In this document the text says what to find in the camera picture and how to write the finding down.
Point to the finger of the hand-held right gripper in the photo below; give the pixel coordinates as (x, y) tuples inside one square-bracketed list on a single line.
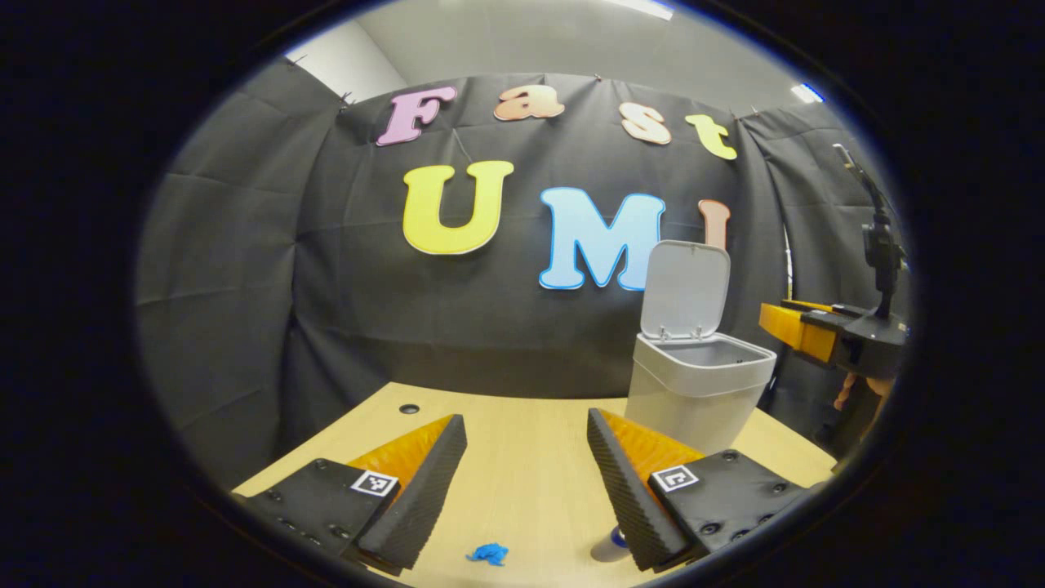
[(824, 309), (796, 335)]

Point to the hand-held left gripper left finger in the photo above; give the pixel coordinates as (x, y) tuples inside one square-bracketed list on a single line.
[(424, 498)]

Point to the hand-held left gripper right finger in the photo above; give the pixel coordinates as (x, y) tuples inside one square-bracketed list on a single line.
[(629, 498)]

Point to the silver pop can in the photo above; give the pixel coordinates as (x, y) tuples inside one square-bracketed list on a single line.
[(611, 545)]

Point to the blue paper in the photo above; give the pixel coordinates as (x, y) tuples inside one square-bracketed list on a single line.
[(488, 554)]

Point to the grey desktop garbage bin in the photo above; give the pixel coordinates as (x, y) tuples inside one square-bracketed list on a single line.
[(694, 392)]

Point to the wooden desktop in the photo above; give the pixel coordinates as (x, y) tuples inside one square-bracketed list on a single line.
[(522, 465)]

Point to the small ceiling light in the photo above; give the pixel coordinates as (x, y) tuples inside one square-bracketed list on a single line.
[(807, 92)]

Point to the long ceiling light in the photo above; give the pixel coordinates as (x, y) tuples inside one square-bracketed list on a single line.
[(641, 6)]

